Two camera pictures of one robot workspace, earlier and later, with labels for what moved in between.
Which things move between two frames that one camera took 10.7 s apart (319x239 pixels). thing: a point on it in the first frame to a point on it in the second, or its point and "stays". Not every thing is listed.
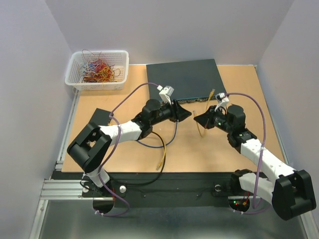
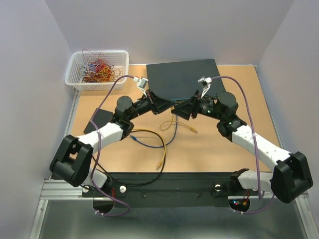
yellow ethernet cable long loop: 194,114 to 193,129
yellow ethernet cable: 161,161 stays
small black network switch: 100,117 stays
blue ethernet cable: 163,145 stays
